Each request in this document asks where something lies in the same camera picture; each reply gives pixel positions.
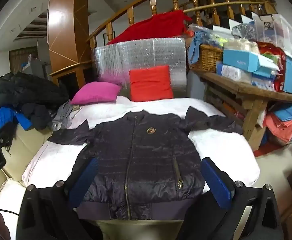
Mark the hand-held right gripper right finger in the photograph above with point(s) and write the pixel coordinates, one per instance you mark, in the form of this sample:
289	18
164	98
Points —
216	180

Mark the blue jacket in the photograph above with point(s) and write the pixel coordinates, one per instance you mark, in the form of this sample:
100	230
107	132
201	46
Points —
3	117

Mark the wooden stair railing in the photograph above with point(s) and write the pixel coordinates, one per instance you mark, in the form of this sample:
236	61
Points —
153	3

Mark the wicker basket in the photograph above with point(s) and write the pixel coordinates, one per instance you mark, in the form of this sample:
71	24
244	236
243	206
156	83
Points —
208	57

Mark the red cloth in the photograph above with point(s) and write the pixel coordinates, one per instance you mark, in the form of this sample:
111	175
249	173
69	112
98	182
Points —
156	27

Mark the white tissue pack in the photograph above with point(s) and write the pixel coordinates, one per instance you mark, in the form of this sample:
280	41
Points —
233	73

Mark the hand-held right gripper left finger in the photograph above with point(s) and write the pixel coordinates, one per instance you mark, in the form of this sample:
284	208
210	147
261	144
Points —
86	177

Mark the clear plastic storage box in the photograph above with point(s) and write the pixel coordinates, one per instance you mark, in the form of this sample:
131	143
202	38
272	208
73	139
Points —
281	32

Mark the blue cloth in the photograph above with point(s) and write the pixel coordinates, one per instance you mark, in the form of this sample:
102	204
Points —
194	47

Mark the stack of folded cloths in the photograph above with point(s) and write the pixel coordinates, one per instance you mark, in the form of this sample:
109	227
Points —
281	130

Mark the small black garment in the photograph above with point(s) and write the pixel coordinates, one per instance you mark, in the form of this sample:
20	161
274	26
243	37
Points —
38	117

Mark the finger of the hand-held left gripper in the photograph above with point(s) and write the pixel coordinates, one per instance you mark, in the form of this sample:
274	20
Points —
3	136

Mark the red printed bag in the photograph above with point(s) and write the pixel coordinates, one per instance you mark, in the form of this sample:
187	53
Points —
273	50

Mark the wooden column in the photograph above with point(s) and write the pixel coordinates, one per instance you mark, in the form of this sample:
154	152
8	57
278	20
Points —
66	30

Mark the white blanket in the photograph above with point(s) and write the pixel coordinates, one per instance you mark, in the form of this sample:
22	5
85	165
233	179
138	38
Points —
223	150

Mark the red cushion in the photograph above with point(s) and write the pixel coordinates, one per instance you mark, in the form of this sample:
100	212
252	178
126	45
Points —
151	85

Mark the blue cardboard box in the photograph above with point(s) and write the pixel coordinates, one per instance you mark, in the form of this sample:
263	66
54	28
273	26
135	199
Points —
238	60

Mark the plastic bag with beige contents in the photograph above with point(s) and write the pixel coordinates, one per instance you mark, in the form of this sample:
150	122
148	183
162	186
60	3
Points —
241	46

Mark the grey refrigerator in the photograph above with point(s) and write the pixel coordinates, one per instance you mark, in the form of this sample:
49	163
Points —
39	68

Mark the grey dotted bag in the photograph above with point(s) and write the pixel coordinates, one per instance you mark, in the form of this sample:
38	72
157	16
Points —
245	31

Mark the silver foil insulation board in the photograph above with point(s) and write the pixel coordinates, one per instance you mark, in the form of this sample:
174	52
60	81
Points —
141	55

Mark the black puffer coat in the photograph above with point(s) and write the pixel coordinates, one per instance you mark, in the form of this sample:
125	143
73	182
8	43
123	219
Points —
28	90

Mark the wooden table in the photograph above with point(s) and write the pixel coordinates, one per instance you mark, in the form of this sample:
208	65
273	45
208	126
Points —
248	90

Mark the dark purple puffer jacket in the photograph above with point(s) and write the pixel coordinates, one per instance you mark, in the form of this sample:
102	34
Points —
148	167

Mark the grey garment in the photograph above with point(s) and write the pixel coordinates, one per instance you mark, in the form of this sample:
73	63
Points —
63	117

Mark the cream leather sofa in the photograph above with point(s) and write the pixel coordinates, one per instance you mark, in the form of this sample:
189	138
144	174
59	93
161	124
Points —
23	150

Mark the pink cushion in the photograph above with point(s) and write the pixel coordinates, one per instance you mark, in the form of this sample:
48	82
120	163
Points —
96	92

